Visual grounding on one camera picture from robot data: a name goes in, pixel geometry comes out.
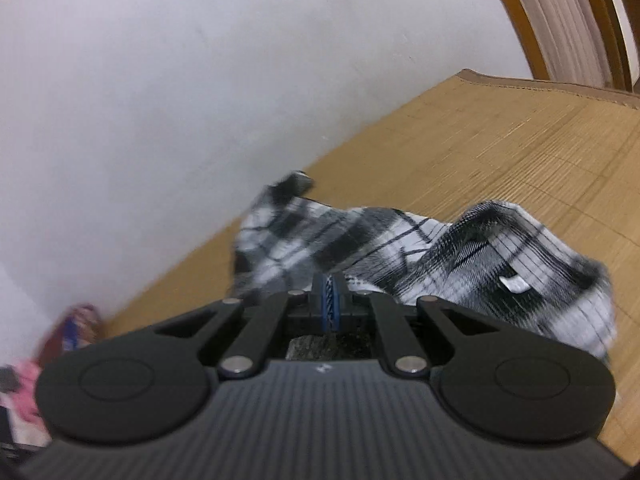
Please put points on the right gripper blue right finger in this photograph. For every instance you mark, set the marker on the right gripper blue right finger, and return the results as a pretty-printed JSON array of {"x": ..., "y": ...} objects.
[{"x": 394, "y": 343}]

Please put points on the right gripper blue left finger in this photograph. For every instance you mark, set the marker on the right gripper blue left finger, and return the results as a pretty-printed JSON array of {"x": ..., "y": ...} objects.
[{"x": 267, "y": 329}]

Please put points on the black white plaid shirt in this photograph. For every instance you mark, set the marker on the black white plaid shirt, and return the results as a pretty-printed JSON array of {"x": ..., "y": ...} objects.
[{"x": 495, "y": 259}]

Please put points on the maroon blue printed garment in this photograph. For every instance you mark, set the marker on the maroon blue printed garment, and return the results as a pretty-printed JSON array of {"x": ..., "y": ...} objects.
[{"x": 79, "y": 327}]

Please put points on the wooden chair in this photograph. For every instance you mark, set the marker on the wooden chair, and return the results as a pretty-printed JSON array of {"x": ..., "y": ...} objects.
[{"x": 591, "y": 42}]

